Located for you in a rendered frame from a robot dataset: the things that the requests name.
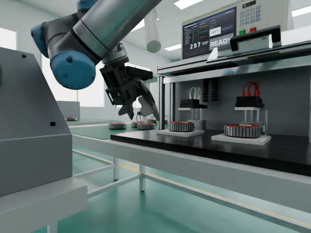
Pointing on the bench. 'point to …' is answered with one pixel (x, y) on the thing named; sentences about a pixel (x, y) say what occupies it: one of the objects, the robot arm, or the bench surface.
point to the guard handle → (275, 34)
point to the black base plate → (232, 149)
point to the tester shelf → (193, 66)
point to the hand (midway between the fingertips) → (145, 117)
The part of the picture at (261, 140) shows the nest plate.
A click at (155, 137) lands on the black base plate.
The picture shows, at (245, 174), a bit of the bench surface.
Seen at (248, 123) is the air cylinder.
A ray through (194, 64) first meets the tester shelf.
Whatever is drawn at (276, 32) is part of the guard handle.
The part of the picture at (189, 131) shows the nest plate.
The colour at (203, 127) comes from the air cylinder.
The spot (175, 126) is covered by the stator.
